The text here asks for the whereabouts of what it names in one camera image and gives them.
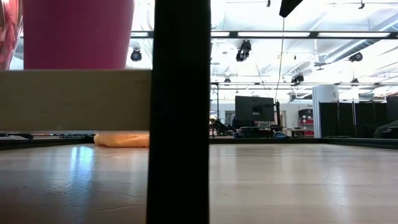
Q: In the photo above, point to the red patterned glass tumbler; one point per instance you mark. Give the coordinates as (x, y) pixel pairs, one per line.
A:
(9, 31)

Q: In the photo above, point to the red storage rack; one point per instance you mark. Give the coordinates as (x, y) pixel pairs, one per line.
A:
(307, 122)

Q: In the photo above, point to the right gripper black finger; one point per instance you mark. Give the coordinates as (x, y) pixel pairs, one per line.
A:
(289, 6)

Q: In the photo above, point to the large black monitor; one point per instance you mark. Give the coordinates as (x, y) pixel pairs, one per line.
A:
(254, 109)

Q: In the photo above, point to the overhead light bar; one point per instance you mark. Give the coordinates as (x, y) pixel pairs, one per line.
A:
(314, 35)

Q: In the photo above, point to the black metal table frame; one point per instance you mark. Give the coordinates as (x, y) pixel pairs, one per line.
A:
(280, 140)

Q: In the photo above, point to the white pillar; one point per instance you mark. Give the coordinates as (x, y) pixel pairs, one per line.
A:
(325, 93)

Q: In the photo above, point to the orange cloth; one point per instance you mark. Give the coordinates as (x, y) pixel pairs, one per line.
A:
(122, 140)

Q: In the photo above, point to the black partition screen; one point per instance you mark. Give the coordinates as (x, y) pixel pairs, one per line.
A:
(351, 119)

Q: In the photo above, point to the black ceiling spotlight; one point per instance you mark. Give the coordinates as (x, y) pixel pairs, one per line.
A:
(297, 79)
(136, 55)
(356, 57)
(243, 51)

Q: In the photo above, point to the pink plastic cup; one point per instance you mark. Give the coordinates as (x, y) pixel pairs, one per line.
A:
(77, 34)

